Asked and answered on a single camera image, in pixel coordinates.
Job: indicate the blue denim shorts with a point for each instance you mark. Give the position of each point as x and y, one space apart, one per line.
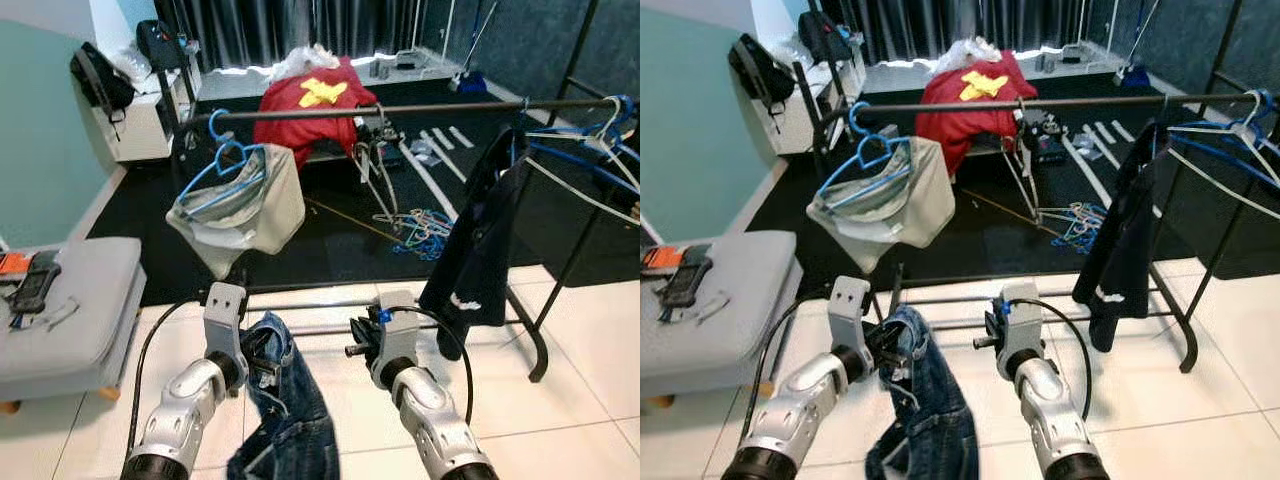
930 420
300 420

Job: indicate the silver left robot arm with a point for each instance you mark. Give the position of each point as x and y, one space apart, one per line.
180 410
800 410

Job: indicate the blue plastic hanger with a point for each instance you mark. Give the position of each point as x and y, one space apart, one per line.
1215 150
570 160
212 125
853 120

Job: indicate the white plastic hanger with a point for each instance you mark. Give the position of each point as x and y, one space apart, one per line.
1230 190
580 195

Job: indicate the grey shorts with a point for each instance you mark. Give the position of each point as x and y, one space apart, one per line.
900 210
255 215

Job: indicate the grey upholstered ottoman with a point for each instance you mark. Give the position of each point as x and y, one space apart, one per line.
740 310
80 310

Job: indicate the navy polo shirt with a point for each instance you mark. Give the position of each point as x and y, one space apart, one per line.
480 240
1120 240

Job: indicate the black handheld device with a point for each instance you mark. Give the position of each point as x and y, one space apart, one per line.
35 285
685 285

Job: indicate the black electronic equipment box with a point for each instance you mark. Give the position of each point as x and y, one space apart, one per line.
385 130
1045 135

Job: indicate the red cloth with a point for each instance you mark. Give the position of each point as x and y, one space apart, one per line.
960 125
300 125

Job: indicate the white shelf unit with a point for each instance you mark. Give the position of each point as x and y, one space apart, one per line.
800 130
140 135

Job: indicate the black metal clothes rack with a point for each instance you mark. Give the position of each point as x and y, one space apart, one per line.
400 107
1050 103

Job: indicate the orange flat item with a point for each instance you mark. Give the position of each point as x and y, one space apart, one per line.
662 258
15 263

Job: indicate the yellow cloth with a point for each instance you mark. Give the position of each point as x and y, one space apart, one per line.
985 85
322 92

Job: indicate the white plastic bag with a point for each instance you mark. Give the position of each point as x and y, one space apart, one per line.
305 60
965 55

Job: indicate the black backpack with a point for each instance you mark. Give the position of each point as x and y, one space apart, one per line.
760 70
100 80

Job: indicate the dark pleated curtain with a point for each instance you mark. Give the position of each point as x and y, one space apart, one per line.
300 25
950 25

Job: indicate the dark bag with blue trim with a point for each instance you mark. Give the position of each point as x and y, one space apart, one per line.
820 35
160 42

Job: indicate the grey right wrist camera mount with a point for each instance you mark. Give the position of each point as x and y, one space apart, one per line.
1020 330
398 335

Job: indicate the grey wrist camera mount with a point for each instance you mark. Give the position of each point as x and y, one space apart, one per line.
1020 330
850 300
225 310
398 335

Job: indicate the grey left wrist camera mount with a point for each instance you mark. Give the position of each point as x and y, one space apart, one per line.
850 300
225 310

